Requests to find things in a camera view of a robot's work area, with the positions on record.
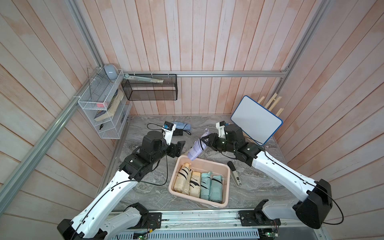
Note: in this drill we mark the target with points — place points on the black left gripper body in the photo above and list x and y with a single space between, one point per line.
173 150

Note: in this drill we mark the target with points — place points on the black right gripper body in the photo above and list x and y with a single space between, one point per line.
218 144

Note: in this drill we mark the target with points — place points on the purple umbrella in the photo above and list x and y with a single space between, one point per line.
198 147

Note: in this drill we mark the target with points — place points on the plain cream umbrella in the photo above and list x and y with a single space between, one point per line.
182 182

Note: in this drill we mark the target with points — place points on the mint green umbrella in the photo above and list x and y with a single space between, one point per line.
205 185
216 189

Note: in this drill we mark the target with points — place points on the pink plastic storage box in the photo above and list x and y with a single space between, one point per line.
203 166

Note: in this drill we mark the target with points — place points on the cream black striped umbrella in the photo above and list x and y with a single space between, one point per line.
195 184

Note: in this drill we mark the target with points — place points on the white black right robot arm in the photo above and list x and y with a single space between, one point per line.
314 198

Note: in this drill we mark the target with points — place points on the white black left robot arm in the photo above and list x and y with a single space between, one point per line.
93 222

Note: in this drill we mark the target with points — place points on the black folded umbrella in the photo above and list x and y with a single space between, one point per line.
178 132

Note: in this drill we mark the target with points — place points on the blue folded umbrella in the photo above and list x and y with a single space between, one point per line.
182 126

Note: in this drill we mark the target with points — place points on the blue framed whiteboard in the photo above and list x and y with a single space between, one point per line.
255 120

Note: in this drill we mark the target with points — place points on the small wooden easel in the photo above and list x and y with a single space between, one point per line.
271 103

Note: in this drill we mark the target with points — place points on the pale green ruler tool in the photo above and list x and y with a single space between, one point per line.
142 79

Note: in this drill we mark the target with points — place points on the wooden brush on shelf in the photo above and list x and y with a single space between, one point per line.
112 108

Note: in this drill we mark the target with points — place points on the grey round speaker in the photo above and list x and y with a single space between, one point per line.
111 72

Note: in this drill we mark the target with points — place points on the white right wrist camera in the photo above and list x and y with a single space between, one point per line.
221 129

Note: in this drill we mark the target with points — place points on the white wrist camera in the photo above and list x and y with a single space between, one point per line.
168 130
221 129

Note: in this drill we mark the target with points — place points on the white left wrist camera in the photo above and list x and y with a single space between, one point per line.
168 130

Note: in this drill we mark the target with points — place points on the black wire mesh basket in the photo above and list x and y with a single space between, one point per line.
141 91

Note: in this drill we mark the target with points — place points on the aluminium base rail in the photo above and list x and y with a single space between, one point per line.
208 224

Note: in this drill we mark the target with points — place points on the aluminium wall rail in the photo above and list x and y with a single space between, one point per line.
212 74

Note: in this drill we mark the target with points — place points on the white wire shelf rack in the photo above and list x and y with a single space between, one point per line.
101 90

